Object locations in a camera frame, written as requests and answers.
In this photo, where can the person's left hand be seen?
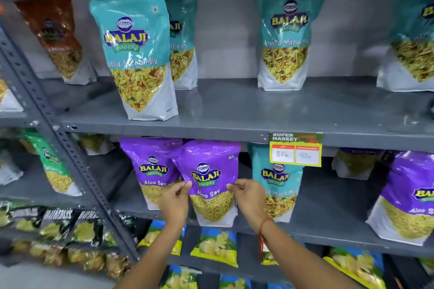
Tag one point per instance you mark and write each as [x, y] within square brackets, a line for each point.
[173, 204]

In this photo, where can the person's right hand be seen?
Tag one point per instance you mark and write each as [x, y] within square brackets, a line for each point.
[251, 202]

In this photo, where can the person's left thumb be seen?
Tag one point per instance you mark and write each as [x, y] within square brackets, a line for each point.
[184, 185]

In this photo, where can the person's right thumb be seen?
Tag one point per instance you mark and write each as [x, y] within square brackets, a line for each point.
[243, 182]

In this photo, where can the purple snack packet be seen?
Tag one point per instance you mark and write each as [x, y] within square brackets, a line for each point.
[151, 167]
[208, 167]
[356, 163]
[405, 197]

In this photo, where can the person's left forearm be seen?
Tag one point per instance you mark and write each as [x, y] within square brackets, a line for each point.
[152, 258]

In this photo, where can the person's right forearm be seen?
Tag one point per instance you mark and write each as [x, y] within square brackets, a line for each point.
[301, 261]

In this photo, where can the teal snack mix packet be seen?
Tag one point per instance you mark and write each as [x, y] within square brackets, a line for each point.
[183, 45]
[134, 48]
[281, 194]
[286, 34]
[413, 38]

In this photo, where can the red thread wrist band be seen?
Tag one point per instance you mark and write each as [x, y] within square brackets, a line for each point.
[261, 234]

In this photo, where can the yellow price tag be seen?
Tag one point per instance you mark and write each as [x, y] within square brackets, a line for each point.
[295, 150]

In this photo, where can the row of blue chip packets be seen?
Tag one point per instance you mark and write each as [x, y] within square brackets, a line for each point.
[215, 246]

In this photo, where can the grey metal shelf rack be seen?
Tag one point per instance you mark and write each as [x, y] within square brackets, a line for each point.
[271, 112]

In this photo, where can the white bottomed snack packet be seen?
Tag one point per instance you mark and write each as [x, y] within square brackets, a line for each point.
[8, 170]
[95, 143]
[6, 99]

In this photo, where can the row of golden snack packets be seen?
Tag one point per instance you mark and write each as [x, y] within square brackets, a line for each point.
[78, 260]

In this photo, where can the green snack packet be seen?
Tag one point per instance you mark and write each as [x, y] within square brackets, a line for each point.
[54, 167]

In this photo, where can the row of black snack packets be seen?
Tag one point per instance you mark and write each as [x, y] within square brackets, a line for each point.
[57, 226]

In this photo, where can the brown snack mix packet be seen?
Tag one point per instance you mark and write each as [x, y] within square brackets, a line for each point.
[57, 38]

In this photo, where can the grey perforated rack post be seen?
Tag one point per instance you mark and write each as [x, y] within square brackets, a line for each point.
[47, 112]

